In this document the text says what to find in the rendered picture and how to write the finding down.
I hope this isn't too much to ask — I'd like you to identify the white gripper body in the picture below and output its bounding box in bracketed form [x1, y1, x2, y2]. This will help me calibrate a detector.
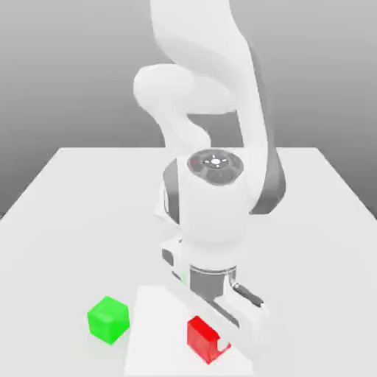
[169, 270, 270, 359]

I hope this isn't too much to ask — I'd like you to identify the small red cube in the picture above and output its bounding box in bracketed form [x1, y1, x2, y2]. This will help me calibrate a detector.
[186, 315, 233, 366]

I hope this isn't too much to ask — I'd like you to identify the small green cube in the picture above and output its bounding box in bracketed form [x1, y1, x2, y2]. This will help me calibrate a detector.
[87, 295, 131, 346]

